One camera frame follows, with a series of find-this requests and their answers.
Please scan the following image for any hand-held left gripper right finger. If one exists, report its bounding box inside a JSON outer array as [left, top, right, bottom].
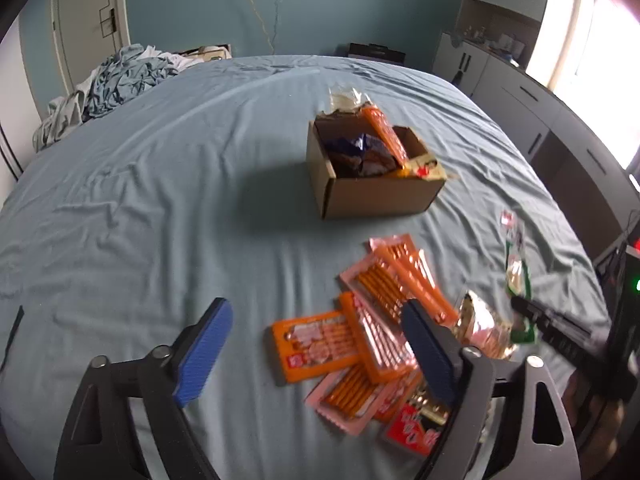
[[401, 299, 583, 480]]

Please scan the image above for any yellow white snack packet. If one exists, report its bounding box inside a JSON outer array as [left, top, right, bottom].
[[400, 157, 448, 181]]

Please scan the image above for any white red snack packet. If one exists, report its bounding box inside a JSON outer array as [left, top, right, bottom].
[[500, 209, 526, 256]]

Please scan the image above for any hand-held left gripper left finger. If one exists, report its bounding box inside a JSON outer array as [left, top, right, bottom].
[[54, 297, 234, 480]]

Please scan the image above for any cardboard box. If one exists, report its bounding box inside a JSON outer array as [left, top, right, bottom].
[[306, 112, 447, 221]]

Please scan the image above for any black floor device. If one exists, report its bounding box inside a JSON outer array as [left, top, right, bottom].
[[347, 42, 407, 64]]

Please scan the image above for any grey cable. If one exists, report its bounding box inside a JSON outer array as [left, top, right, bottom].
[[270, 0, 283, 55]]

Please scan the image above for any green snack packet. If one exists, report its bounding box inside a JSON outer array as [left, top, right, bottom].
[[504, 255, 533, 301], [510, 310, 538, 346]]

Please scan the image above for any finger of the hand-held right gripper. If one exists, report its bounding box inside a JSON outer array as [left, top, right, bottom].
[[511, 296, 608, 376]]

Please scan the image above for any pile of crumpled clothes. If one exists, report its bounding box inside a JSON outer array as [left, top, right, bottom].
[[32, 44, 201, 153]]

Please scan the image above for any white door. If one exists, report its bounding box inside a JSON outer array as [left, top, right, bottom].
[[50, 0, 131, 111]]

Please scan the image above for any beige box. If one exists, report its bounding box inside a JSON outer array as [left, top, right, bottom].
[[180, 45, 233, 61]]

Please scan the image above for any window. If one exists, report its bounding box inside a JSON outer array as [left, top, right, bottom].
[[530, 0, 640, 161]]

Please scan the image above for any white low cabinet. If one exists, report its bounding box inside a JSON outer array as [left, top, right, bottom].
[[432, 32, 640, 181]]

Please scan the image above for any brown snack packet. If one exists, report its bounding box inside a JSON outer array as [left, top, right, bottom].
[[332, 147, 401, 178]]

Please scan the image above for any long orange snack packet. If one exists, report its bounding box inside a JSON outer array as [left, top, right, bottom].
[[361, 105, 410, 171]]

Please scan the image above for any yellow cable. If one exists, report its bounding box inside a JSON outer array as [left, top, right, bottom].
[[246, 0, 276, 53]]

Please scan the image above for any pink-edged stick snack packet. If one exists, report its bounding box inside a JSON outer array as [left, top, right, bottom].
[[305, 362, 396, 436], [340, 255, 416, 326]]

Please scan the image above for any black strap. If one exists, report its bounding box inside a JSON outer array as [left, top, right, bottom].
[[0, 305, 25, 373]]

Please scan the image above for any cluttered open shelf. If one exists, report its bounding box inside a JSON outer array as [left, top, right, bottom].
[[455, 0, 543, 68]]

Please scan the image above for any gold snack packet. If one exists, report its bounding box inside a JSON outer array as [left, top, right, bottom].
[[452, 290, 518, 361]]

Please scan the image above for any white wardrobe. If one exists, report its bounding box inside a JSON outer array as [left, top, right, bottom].
[[0, 15, 41, 181]]

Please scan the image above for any blue snack packet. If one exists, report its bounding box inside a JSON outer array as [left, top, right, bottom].
[[325, 132, 381, 158]]

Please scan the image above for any orange stick snack packet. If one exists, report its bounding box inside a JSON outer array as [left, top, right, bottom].
[[369, 234, 460, 326]]

